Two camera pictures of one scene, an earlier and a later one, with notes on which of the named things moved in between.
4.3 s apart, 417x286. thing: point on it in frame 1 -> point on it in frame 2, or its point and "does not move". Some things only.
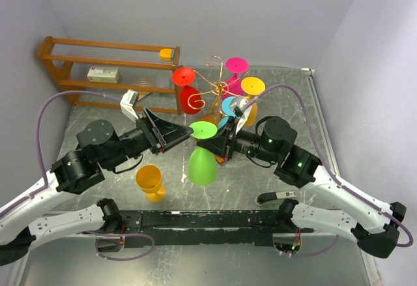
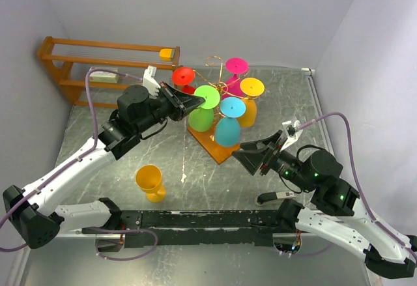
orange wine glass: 148,178 does not move
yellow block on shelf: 165,54 does not move
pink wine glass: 233,87 does not move
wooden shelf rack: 88,64 does not move
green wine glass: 202,165 -> 201,117
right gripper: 224,143 -> 253,152
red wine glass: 191,101 does not move
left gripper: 168,133 -> 181,104
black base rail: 207,227 does not move
